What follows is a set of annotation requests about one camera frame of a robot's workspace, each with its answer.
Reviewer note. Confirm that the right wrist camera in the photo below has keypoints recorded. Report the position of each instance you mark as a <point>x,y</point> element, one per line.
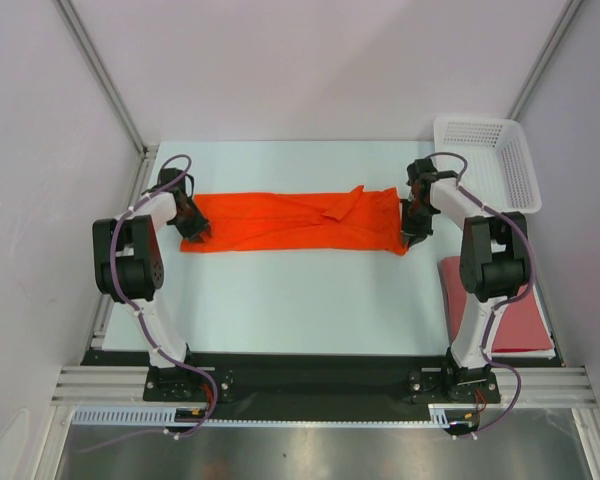
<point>423,172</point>

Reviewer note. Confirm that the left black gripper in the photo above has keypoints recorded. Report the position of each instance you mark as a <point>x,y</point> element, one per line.
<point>197,226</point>

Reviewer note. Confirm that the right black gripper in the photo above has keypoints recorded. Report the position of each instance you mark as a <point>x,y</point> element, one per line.
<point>414,233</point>

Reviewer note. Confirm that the aluminium frame bar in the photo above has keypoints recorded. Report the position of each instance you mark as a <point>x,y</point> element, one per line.
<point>124,385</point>

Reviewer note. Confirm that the folded pink t shirt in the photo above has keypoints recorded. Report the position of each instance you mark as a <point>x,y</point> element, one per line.
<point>522,331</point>

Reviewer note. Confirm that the orange t shirt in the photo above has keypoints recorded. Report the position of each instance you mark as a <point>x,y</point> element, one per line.
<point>358,220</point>

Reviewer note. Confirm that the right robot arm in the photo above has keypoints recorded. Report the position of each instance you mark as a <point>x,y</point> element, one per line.
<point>495,261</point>

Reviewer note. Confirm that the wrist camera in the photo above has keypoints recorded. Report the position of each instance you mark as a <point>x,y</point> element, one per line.
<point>423,172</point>
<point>171,179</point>

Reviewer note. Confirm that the white cable duct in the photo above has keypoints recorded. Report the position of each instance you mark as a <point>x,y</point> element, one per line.
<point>185,418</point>

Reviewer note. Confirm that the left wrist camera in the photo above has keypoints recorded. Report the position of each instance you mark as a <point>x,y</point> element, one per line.
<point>171,179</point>

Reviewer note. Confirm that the white plastic basket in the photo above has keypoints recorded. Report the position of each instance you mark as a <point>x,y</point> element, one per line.
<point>500,170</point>

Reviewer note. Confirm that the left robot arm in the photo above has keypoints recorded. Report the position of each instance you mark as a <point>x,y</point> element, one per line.
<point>129,268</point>

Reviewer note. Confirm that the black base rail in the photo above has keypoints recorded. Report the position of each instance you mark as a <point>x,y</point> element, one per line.
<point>310,386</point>

